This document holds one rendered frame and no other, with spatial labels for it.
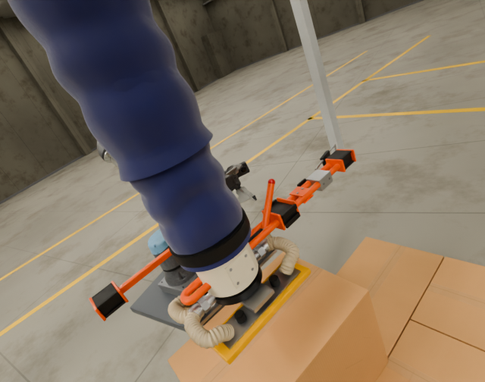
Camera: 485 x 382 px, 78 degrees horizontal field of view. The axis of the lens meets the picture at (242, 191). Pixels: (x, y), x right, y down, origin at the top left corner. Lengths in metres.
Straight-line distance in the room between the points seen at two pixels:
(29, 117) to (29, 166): 1.95
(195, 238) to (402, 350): 0.99
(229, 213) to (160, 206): 0.16
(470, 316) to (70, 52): 1.53
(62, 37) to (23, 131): 14.10
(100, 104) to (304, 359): 0.83
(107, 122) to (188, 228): 0.28
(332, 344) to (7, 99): 14.50
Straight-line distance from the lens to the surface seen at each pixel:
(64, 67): 0.65
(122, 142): 0.64
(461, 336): 1.48
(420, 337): 1.46
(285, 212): 0.93
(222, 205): 0.71
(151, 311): 1.76
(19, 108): 14.90
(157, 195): 0.68
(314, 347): 1.00
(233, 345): 0.84
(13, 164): 14.43
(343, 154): 1.18
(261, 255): 0.94
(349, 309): 1.05
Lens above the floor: 1.76
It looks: 25 degrees down
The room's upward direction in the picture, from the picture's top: 24 degrees counter-clockwise
